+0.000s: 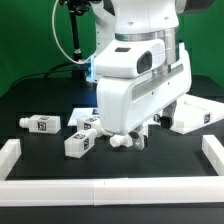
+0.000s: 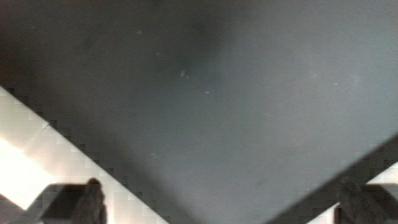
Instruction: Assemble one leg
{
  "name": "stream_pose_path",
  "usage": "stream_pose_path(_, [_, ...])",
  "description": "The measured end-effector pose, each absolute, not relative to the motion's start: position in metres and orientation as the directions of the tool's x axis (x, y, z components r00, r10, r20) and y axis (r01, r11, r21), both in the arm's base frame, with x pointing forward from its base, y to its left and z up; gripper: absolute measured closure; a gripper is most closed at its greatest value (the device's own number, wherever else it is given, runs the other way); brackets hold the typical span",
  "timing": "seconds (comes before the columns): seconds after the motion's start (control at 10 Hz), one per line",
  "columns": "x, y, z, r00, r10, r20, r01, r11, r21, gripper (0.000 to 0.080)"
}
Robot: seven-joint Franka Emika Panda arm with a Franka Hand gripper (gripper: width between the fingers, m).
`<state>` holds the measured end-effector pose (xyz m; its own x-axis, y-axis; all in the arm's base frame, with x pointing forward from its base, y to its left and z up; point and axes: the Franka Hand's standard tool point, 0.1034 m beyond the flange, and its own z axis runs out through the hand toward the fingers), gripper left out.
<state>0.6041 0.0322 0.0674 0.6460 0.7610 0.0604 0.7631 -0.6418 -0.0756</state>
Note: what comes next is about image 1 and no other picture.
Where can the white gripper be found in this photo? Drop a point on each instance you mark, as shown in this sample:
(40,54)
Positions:
(128,93)

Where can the white square table top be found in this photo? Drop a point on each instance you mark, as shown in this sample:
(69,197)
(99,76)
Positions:
(191,113)

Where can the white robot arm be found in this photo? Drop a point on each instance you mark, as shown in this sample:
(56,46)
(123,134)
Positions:
(144,20)

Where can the white marker sheet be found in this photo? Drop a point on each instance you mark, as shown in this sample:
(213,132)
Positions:
(79,112)

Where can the white U-shaped fence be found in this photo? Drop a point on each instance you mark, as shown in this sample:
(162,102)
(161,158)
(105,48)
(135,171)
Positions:
(121,191)

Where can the black camera stand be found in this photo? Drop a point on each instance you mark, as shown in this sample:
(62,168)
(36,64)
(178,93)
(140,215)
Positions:
(75,8)

